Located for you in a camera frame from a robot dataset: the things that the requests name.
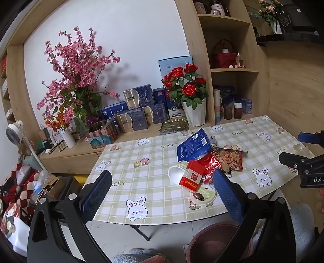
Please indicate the glass perfume bottle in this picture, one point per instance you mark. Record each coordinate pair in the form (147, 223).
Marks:
(239, 62)

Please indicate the grey fuzzy slipper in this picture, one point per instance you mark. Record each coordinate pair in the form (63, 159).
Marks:
(136, 258)

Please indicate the pink blossom bouquet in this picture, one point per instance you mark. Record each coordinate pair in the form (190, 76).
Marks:
(76, 65)

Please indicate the wooden shelf unit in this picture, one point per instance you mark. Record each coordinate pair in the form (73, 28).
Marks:
(200, 50)

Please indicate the gold foil tray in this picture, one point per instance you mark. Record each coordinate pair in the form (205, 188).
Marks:
(174, 125)

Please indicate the dark blue box round badge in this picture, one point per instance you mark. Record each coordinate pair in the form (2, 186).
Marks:
(174, 111)

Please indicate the light blue box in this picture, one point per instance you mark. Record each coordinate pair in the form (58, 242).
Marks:
(174, 63)

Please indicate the brown cup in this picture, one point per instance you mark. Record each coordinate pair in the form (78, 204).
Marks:
(227, 113)

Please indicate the blue box on shelf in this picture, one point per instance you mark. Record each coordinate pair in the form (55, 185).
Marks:
(227, 94)

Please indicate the orange artificial flowers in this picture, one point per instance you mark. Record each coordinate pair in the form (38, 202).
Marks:
(57, 121)

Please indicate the paper gift bag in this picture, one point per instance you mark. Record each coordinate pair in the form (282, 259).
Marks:
(44, 132)

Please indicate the purple artificial flowers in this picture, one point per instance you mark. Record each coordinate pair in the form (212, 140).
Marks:
(93, 121)

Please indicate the red rose bouquet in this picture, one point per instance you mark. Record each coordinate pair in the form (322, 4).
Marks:
(188, 88)

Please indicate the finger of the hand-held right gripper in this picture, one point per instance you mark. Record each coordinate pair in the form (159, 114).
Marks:
(306, 137)
(291, 159)

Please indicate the red and white checked cloth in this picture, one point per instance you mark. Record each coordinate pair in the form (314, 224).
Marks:
(15, 187)

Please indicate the white flower pot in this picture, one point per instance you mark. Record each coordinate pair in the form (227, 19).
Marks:
(193, 116)

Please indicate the stack of pastel paper cups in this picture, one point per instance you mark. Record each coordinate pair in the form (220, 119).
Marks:
(217, 108)

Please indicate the red cup white lid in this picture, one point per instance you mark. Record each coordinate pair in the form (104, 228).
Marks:
(238, 111)

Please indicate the black cabinet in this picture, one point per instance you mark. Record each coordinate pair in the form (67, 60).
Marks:
(296, 25)

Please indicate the row of small brown bottles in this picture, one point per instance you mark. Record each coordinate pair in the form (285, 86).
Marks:
(59, 146)

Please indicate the white vase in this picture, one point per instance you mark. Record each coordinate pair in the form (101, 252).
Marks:
(68, 139)

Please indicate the small white fan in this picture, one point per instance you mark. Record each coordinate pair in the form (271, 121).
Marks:
(14, 134)

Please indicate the red and brown snack bag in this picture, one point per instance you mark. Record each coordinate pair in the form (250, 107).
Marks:
(232, 159)

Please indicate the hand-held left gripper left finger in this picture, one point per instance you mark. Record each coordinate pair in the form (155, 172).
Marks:
(97, 194)

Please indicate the ceramic jar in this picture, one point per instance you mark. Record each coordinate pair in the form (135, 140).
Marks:
(219, 8)
(200, 7)

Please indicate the person's grey trousers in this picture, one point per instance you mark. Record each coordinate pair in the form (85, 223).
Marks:
(302, 227)

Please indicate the flat blue box white print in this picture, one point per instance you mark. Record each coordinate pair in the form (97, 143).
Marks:
(114, 111)

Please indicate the grey plastic wrapper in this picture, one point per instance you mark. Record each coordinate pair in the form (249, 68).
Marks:
(213, 140)

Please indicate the small cardboard box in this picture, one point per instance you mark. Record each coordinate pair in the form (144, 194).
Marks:
(52, 188)

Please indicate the dark blue box red label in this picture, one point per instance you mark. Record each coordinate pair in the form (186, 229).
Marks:
(159, 96)

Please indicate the dark blue cardboard box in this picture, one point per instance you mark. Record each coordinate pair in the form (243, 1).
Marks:
(192, 146)

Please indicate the checked bunny tablecloth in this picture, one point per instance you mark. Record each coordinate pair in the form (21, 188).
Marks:
(151, 177)

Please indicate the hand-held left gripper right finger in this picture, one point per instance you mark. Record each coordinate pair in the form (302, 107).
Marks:
(227, 194)

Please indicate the black table leg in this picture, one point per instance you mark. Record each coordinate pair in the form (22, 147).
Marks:
(141, 232)

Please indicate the pink rose bouquet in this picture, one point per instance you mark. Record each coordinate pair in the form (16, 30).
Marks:
(269, 8)

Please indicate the red foil wrapper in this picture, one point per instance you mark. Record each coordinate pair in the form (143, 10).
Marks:
(211, 161)

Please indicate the small blue box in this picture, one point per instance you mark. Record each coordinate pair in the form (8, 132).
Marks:
(247, 105)

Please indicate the dark red plastic bin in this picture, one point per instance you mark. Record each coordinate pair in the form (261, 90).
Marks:
(215, 247)

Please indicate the red cigarette box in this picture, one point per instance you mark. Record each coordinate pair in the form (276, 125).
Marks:
(192, 177)

